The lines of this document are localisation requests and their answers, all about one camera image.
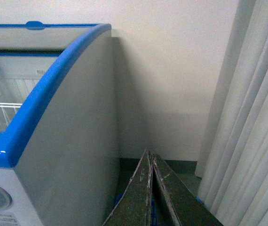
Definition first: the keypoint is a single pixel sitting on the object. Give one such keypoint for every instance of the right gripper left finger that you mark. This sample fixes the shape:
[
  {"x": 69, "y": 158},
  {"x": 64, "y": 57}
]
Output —
[{"x": 134, "y": 207}]

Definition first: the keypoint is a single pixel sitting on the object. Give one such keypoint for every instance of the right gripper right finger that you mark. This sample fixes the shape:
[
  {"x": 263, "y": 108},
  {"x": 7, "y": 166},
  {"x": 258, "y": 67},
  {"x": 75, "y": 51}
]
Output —
[{"x": 179, "y": 206}]

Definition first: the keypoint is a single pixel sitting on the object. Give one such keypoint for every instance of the white vertical blind curtain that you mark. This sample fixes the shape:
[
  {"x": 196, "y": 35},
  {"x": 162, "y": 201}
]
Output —
[{"x": 233, "y": 165}]

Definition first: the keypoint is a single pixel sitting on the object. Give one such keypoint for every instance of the white chest freezer blue trim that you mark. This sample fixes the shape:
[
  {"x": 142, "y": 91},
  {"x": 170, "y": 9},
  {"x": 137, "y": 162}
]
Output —
[{"x": 59, "y": 155}]

